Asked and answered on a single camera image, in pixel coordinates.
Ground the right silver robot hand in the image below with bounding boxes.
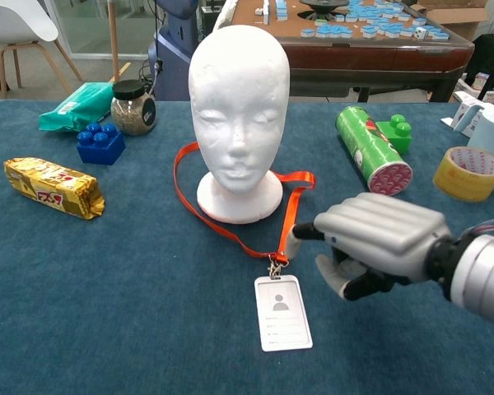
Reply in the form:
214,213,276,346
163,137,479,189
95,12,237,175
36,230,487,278
286,193,454,302

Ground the orange lanyard strap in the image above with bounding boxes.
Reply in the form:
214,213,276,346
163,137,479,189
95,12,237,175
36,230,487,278
172,142,317,264

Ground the white ID badge holder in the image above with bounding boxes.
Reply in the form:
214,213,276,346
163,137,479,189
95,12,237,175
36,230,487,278
254,258,314,353

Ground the white foam mannequin head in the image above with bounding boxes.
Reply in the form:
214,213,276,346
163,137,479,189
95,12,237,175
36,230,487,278
188,24,291,225

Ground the green chips can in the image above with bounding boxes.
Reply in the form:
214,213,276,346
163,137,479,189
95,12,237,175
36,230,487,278
335,105,414,198

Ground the yellow packing tape roll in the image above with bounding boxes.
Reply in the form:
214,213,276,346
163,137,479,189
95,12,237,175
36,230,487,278
431,146,494,202

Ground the green toy building brick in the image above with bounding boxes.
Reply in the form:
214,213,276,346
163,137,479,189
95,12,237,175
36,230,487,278
374,114,413,156

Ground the white pink carton box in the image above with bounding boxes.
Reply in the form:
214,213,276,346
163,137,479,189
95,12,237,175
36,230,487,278
440,91,489,139

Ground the brown mahjong table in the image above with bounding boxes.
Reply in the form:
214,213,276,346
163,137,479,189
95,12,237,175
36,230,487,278
213,0,477,104

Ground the brown cardboard box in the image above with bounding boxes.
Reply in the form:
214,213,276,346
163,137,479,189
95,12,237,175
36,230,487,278
409,0,494,42

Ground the black round table console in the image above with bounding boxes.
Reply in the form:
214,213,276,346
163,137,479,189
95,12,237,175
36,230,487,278
299,0,350,21

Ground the dark blue table cloth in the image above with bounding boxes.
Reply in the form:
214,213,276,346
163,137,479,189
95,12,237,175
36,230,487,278
0,100,494,395

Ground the glass jar with black lid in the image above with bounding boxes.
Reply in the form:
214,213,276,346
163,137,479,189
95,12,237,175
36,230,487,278
110,79,157,137

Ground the blue grey machine base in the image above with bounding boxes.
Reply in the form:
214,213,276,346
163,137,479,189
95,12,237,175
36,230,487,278
147,0,203,102

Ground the blue toy building brick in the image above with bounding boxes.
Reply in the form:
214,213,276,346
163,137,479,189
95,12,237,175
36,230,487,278
76,122,127,166

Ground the wooden pole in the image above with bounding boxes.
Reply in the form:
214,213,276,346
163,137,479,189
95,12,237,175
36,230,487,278
106,0,121,83

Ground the teal wet wipes pack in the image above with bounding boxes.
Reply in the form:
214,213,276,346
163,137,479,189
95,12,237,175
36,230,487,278
38,81,115,132

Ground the gold yellow biscuit pack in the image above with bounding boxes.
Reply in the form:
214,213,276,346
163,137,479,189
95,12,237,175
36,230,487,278
2,156,106,221

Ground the white chair with wooden legs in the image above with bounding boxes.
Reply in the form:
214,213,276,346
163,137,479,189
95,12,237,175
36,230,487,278
0,0,84,100

